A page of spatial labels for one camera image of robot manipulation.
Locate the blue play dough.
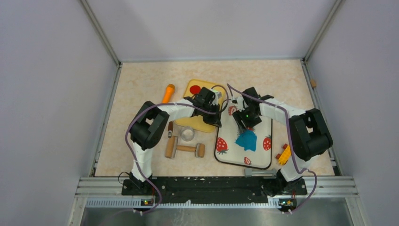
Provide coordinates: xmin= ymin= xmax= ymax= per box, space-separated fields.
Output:
xmin=235 ymin=129 xmax=257 ymax=152

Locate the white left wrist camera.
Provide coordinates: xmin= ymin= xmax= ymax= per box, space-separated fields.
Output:
xmin=211 ymin=89 xmax=223 ymax=102

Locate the brown handled scraper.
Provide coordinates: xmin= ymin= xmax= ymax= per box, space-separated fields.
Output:
xmin=168 ymin=121 xmax=174 ymax=138

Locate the red dough disc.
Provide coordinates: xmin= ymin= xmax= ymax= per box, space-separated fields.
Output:
xmin=189 ymin=85 xmax=201 ymax=95

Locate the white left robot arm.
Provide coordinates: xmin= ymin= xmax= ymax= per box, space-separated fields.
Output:
xmin=125 ymin=87 xmax=223 ymax=195

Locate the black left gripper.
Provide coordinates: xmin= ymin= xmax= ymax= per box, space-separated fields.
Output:
xmin=201 ymin=103 xmax=222 ymax=127

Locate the wooden roller tool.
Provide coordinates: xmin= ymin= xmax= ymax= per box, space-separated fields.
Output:
xmin=165 ymin=136 xmax=206 ymax=159

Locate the orange toy rolling pin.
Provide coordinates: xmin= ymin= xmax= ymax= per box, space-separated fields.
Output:
xmin=161 ymin=84 xmax=175 ymax=103

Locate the silver tape roll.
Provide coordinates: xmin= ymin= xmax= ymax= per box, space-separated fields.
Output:
xmin=180 ymin=126 xmax=195 ymax=142

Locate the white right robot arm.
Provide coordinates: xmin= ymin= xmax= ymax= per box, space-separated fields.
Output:
xmin=232 ymin=87 xmax=333 ymax=194

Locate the grey toy bolt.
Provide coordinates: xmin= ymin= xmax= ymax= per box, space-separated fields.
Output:
xmin=244 ymin=168 xmax=277 ymax=178

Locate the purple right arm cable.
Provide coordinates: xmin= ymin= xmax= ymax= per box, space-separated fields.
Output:
xmin=226 ymin=83 xmax=318 ymax=214

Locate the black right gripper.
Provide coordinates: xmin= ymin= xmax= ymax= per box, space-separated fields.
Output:
xmin=232 ymin=106 xmax=262 ymax=134

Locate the yellow toy brick car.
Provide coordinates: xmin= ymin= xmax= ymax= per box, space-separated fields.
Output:
xmin=275 ymin=144 xmax=291 ymax=165

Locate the yellow plastic tray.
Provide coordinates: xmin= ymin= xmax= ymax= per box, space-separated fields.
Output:
xmin=175 ymin=79 xmax=226 ymax=133

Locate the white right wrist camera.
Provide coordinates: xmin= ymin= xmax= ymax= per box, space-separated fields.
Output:
xmin=231 ymin=96 xmax=245 ymax=111

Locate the white strawberry enamel tray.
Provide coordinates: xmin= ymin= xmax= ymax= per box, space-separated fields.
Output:
xmin=214 ymin=97 xmax=273 ymax=170

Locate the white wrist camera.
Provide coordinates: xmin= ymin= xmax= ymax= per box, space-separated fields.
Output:
xmin=231 ymin=96 xmax=245 ymax=111
xmin=211 ymin=89 xmax=223 ymax=102

